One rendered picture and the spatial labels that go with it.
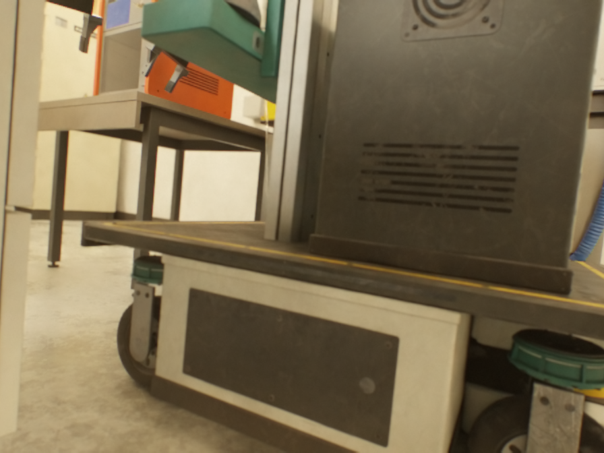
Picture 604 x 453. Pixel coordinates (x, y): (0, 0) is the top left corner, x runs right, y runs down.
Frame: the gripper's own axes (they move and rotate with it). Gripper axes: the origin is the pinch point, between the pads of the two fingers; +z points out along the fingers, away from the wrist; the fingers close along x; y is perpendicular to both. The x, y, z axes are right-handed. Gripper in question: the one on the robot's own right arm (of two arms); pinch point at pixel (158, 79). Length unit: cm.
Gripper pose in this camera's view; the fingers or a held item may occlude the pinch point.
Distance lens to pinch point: 155.2
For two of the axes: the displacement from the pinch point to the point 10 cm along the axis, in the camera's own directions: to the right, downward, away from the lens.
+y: 8.1, 4.9, -3.1
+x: 3.0, 1.0, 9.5
